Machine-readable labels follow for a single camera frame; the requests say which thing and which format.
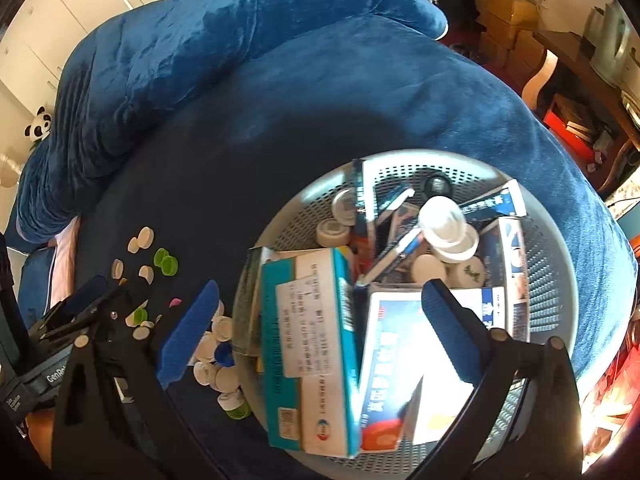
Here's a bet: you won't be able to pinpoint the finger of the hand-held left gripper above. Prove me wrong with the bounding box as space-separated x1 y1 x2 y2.
42 282 153 343
27 275 109 333

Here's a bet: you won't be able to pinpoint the wooden desk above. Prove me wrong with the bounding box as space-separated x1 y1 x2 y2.
532 30 640 126

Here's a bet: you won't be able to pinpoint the blue tube carton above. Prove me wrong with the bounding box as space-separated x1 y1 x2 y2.
457 180 526 223

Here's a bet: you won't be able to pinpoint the white wardrobe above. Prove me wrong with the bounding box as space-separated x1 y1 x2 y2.
0 0 211 171

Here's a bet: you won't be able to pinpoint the dark blue edged box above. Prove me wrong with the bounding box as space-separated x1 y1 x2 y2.
351 158 381 256

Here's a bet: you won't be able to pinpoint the wide white jar lid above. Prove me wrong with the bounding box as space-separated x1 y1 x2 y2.
432 220 481 264

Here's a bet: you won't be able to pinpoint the blue silver ointment tube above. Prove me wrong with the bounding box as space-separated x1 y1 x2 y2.
355 227 423 288

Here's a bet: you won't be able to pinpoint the large white jar lid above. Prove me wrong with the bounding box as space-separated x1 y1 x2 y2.
417 195 468 246

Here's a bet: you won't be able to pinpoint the grey perforated plastic basket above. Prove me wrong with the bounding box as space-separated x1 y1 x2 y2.
232 147 581 480

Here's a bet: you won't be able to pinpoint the panda plush toy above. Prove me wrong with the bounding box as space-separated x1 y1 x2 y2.
25 105 53 143

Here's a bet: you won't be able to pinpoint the grey ribbed cap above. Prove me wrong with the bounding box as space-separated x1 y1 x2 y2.
331 187 358 226
315 218 351 248

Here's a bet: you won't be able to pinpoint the white electric kettle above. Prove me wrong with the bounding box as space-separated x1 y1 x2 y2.
587 2 633 81

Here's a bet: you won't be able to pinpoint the white lid green print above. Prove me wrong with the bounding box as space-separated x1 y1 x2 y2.
446 257 486 288

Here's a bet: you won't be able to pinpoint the stack of cardboard boxes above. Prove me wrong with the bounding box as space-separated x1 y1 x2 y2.
472 0 546 81

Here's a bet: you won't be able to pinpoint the red storage crate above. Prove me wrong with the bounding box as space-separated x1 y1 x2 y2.
542 95 601 156

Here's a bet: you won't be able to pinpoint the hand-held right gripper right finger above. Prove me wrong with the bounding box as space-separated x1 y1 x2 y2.
421 278 586 480

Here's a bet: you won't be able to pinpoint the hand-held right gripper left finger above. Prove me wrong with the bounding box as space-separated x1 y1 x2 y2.
50 280 223 480

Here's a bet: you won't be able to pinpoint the white box blue orange print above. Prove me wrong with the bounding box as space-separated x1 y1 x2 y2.
357 282 506 453

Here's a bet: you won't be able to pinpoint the black round cap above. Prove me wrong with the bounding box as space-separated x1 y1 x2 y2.
419 172 453 200

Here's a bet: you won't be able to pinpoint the teal medicine box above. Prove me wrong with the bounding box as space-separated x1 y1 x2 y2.
260 247 363 458

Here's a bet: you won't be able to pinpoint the blue pillow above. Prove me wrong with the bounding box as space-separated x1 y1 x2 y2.
17 245 58 331

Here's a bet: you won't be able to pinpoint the plain white lid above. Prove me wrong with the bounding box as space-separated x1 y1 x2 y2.
411 254 447 286

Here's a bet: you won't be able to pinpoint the grey green box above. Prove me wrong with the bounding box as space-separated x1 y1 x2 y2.
232 246 281 356

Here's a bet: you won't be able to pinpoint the white bottle caps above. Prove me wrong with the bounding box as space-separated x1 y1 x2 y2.
127 226 251 411

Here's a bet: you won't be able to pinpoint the blue white medicine box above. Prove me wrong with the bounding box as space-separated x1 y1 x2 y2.
480 216 531 343

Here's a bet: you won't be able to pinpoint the pink bed sheet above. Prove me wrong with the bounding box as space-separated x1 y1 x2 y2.
47 215 83 311

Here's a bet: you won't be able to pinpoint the blue plush duvet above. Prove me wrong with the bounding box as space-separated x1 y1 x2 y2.
17 0 448 251

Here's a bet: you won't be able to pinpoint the dark blue bed cover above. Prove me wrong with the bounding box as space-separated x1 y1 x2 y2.
65 10 638 480

